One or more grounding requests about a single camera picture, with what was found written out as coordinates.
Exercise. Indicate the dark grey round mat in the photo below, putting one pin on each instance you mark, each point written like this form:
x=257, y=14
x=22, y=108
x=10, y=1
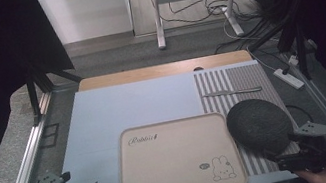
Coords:
x=258, y=125

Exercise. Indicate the white power strip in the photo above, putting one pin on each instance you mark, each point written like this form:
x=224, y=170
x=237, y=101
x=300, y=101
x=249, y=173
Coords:
x=289, y=78

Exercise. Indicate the light blue table mat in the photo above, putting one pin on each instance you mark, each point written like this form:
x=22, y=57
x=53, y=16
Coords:
x=126, y=108

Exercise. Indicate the beige tray with rabbit print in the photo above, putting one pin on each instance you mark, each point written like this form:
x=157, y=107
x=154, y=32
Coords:
x=176, y=160

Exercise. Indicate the silver table knife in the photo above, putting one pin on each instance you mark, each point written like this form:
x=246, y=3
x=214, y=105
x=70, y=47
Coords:
x=232, y=92

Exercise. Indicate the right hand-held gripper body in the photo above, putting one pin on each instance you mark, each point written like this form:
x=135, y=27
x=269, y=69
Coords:
x=310, y=153

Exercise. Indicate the wooden table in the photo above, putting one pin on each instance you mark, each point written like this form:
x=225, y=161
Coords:
x=147, y=73

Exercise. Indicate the grey striped placemat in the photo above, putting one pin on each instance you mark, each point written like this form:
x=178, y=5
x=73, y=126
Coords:
x=243, y=79

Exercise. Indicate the black metal stand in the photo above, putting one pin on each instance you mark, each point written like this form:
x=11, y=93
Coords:
x=298, y=47
x=34, y=90

